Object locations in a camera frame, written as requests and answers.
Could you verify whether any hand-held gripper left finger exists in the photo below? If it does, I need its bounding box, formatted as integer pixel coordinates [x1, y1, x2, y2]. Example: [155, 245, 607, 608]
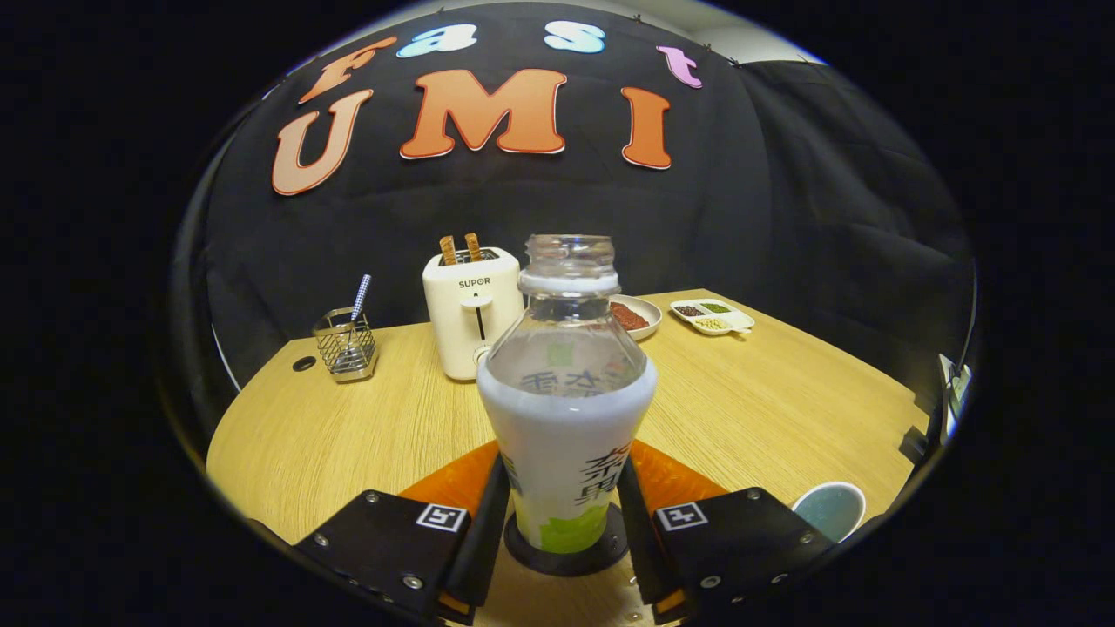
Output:
[292, 440, 512, 626]

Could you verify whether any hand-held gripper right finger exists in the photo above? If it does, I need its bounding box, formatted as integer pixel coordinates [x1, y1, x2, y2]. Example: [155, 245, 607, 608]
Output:
[616, 440, 837, 626]

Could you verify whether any dark round coaster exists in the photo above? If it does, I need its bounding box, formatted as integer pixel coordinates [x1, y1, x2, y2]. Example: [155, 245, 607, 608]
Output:
[503, 502, 630, 577]

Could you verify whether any clear plastic juice bottle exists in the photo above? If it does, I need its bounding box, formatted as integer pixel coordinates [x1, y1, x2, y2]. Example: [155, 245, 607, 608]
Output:
[476, 233, 659, 555]

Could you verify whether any white cup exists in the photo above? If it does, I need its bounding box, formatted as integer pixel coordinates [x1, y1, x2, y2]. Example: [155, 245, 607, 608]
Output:
[791, 482, 868, 544]

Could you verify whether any wooden table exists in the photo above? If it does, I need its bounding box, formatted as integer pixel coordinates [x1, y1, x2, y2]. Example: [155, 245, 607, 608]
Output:
[206, 288, 931, 627]

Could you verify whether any cream toaster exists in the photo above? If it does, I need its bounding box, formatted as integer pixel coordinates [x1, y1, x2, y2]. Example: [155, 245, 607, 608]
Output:
[422, 247, 526, 381]

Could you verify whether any round plate with red food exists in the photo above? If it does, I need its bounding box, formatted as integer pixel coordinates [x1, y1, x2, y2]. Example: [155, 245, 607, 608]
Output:
[607, 294, 663, 341]

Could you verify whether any divided white grain dish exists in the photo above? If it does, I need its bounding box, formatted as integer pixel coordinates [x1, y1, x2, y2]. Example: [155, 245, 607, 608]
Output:
[669, 299, 755, 337]

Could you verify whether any black backdrop cloth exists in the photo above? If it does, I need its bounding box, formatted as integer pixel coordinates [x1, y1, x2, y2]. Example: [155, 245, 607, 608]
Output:
[170, 0, 976, 410]

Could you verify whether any wire mesh utensil holder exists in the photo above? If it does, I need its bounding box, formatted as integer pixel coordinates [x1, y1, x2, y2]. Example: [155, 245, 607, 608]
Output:
[313, 307, 379, 384]

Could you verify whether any checkered handle spoon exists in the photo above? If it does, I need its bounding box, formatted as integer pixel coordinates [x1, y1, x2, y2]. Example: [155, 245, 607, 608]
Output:
[348, 274, 373, 349]

